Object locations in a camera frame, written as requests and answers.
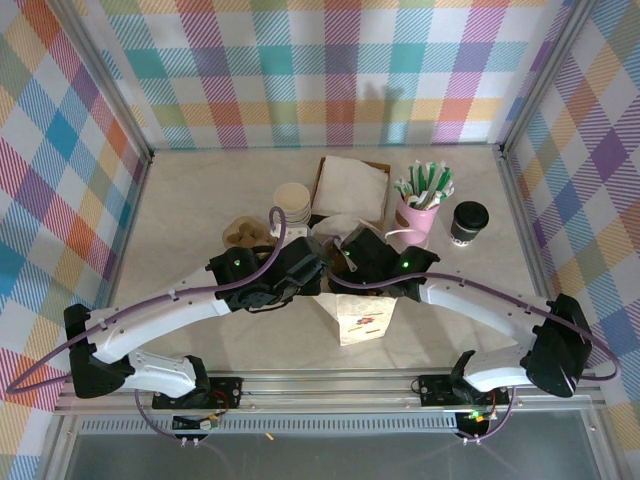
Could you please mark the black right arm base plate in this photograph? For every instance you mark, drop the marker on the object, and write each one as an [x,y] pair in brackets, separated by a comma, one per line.
[432,392]

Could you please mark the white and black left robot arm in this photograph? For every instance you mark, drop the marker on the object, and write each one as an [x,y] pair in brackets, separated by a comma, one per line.
[150,320]

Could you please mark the aluminium frame post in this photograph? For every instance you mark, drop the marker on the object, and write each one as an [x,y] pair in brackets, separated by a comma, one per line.
[545,75]
[109,75]

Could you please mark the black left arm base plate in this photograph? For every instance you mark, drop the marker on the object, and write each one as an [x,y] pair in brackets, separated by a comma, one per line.
[227,392]

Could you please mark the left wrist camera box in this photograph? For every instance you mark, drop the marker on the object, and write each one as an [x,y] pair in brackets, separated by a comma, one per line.
[290,233]

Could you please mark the green wrapped straw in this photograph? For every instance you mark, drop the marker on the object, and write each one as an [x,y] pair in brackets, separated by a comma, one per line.
[422,177]
[448,180]
[441,177]
[414,175]

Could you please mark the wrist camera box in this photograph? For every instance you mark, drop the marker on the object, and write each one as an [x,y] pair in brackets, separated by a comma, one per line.
[352,265]
[290,233]

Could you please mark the stack of paper cups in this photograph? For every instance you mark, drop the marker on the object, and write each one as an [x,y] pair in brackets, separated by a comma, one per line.
[292,197]

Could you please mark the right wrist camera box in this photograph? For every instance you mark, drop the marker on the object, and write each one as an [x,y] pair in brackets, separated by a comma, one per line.
[352,265]

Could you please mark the white paper packet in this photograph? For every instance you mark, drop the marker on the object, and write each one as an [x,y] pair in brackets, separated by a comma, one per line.
[402,186]

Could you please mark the black paper coffee cup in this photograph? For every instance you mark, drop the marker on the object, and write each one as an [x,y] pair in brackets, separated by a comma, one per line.
[467,237]

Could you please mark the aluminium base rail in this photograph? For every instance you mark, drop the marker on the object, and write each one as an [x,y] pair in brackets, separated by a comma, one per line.
[325,395]

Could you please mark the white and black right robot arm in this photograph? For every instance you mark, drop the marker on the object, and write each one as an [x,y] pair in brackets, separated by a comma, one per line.
[480,305]

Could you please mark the brown pulp cup carrier stack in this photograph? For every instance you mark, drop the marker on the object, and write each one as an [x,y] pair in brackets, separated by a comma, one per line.
[245,232]

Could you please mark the white printed paper bag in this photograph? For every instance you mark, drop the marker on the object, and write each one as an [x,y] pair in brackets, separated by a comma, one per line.
[360,320]

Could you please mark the pink cylindrical holder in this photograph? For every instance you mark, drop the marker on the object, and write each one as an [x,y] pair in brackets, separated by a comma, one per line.
[417,222]

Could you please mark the brown cardboard napkin box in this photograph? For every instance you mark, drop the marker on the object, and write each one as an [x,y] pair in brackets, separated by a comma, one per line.
[378,166]

